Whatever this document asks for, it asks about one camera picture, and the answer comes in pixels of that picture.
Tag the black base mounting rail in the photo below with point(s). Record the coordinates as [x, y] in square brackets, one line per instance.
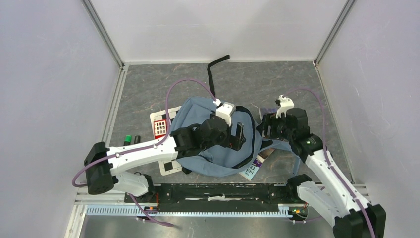
[220, 197]

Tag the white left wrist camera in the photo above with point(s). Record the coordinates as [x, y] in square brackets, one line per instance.
[225, 111]

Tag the red window toy block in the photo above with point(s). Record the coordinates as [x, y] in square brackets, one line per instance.
[159, 128]

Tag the light blue treehouse book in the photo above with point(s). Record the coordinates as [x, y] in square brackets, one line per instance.
[251, 171]

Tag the dark orange tale book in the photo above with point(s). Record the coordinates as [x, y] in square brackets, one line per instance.
[263, 155]

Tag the green cap marker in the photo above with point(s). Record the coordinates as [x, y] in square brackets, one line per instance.
[127, 140]

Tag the blue grey backpack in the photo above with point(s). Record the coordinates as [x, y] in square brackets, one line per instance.
[233, 155]

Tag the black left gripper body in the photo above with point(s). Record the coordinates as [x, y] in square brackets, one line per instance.
[226, 140]

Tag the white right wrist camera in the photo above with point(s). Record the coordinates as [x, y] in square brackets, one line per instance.
[284, 103]

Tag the purple galaxy cover book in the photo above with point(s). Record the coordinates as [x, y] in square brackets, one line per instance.
[264, 111]

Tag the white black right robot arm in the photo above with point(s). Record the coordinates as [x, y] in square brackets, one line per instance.
[348, 212]

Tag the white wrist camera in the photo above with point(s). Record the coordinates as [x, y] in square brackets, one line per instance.
[284, 103]
[225, 111]

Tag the black cap marker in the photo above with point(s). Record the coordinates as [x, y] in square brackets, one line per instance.
[137, 139]

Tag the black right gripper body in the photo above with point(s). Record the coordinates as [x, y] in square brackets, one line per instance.
[278, 128]

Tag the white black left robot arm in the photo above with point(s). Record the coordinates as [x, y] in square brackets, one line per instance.
[106, 168]

